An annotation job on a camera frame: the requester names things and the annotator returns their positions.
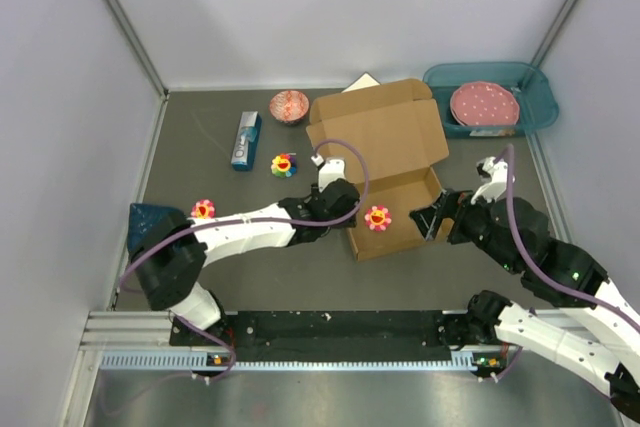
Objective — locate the dark blue leaf dish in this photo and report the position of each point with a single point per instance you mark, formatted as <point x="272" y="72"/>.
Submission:
<point x="142" y="217"/>

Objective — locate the pink polka dot plate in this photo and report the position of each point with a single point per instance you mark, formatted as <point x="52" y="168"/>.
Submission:
<point x="483" y="104"/>

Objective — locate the brown cardboard box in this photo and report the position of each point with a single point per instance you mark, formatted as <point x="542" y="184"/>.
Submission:
<point x="396" y="127"/>

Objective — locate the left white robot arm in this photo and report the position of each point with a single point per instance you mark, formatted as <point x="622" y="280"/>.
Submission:
<point x="169" y="259"/>

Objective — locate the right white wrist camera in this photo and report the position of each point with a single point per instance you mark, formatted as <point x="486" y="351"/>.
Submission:
<point x="495" y="177"/>

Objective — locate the blue toothpaste box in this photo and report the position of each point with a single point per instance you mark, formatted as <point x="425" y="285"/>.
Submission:
<point x="246" y="141"/>

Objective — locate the red patterned bowl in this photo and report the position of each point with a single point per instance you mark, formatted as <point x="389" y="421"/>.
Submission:
<point x="289" y="107"/>

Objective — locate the rainbow flower plush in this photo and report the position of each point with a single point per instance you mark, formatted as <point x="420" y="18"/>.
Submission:
<point x="284" y="165"/>

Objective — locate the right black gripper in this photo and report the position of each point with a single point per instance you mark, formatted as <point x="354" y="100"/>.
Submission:
<point x="450" y="204"/>

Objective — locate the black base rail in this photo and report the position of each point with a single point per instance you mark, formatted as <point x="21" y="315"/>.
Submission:
<point x="344" y="336"/>

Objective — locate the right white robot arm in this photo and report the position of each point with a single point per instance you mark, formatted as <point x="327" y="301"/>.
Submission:
<point x="517" y="237"/>

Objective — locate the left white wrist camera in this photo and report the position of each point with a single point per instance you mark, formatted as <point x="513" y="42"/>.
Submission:
<point x="329" y="169"/>

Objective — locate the white square plate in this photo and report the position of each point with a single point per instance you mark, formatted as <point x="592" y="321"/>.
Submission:
<point x="365" y="80"/>

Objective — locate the teal plastic bin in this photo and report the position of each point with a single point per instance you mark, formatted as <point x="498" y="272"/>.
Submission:
<point x="529" y="85"/>

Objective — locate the pink flower plush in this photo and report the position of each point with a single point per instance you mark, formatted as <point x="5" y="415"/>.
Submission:
<point x="378" y="218"/>
<point x="203" y="209"/>

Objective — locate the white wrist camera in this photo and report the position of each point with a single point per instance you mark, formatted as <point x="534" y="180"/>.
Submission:
<point x="495" y="177"/>
<point x="329" y="169"/>

